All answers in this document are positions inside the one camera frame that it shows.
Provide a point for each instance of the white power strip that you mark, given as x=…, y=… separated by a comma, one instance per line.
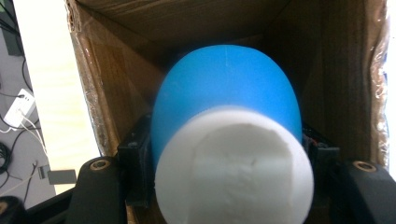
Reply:
x=18, y=109

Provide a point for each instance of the grey tape piece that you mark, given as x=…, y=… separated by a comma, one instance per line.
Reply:
x=60, y=177

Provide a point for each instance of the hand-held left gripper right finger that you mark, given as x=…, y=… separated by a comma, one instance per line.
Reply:
x=322, y=155

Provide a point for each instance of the blue cardboard box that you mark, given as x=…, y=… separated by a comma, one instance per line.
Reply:
x=124, y=77

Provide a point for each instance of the blue bottle with white cap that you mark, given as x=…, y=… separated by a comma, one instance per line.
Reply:
x=224, y=87

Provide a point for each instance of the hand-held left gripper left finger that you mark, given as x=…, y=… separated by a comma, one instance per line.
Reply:
x=137, y=161

